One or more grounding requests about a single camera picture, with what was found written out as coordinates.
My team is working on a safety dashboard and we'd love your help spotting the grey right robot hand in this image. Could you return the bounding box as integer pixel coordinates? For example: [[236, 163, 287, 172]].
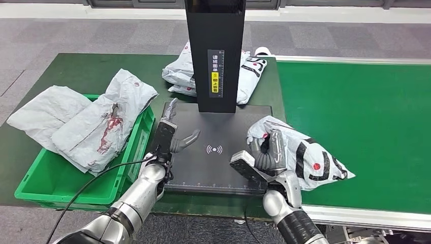
[[249, 121, 289, 176]]

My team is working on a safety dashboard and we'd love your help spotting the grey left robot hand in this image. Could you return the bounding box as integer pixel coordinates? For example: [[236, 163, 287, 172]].
[[162, 98, 201, 155]]

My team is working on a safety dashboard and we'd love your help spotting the white parcel bold black logo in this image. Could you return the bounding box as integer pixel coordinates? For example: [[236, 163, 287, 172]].
[[246, 115, 356, 192]]

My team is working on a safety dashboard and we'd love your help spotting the white parcel red dot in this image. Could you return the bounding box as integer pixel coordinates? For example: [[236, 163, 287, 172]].
[[51, 69, 159, 176]]

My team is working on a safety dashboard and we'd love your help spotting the white parcel red print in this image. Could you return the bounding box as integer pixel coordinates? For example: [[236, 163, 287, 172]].
[[7, 85, 92, 153]]

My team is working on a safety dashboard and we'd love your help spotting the black inbound scanner machine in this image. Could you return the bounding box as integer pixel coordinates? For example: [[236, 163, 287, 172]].
[[153, 0, 273, 196]]

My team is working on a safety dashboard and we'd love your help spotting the flat white parcel bag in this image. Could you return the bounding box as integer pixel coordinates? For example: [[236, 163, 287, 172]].
[[167, 84, 198, 98]]

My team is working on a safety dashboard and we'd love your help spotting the white parcel black print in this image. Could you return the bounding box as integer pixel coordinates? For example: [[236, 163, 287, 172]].
[[236, 50, 268, 105]]

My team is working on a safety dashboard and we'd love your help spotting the green conveyor belt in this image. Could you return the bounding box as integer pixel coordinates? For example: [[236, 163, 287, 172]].
[[276, 62, 431, 215]]

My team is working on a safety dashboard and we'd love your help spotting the black yellow label sticker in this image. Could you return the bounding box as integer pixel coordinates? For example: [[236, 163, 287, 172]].
[[207, 49, 225, 99]]

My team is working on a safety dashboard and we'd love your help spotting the green plastic crate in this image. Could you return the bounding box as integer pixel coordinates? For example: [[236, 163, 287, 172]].
[[14, 94, 156, 212]]

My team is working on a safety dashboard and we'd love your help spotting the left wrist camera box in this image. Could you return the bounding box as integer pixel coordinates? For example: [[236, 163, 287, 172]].
[[150, 120, 178, 162]]

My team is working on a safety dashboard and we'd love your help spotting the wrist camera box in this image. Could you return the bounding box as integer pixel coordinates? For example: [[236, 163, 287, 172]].
[[150, 120, 178, 162], [229, 150, 270, 189]]

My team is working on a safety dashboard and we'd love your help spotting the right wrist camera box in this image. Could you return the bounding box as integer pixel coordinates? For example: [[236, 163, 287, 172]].
[[229, 150, 270, 189]]

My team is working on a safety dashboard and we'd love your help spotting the aluminium conveyor frame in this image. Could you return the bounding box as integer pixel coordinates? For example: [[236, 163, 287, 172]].
[[274, 55, 431, 233]]

